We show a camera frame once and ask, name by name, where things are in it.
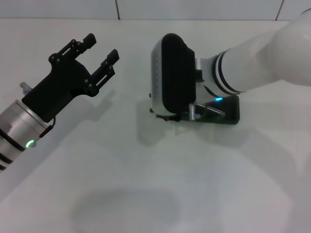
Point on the left gripper clear connector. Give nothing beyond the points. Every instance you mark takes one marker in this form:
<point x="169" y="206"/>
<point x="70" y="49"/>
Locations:
<point x="25" y="88"/>

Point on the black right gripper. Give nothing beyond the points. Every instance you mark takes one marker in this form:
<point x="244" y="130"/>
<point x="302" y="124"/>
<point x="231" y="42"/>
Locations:
<point x="170" y="118"/>

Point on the green glasses case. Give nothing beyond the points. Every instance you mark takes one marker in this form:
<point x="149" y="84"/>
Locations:
<point x="232" y="111"/>

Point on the clear white glasses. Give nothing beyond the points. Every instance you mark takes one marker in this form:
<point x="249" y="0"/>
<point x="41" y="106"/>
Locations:
<point x="211" y="108"/>

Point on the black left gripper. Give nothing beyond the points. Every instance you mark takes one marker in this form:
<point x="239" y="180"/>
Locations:
<point x="60" y="87"/>

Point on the right gripper silver connector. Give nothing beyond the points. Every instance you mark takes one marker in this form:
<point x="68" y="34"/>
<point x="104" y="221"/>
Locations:
<point x="192" y="111"/>

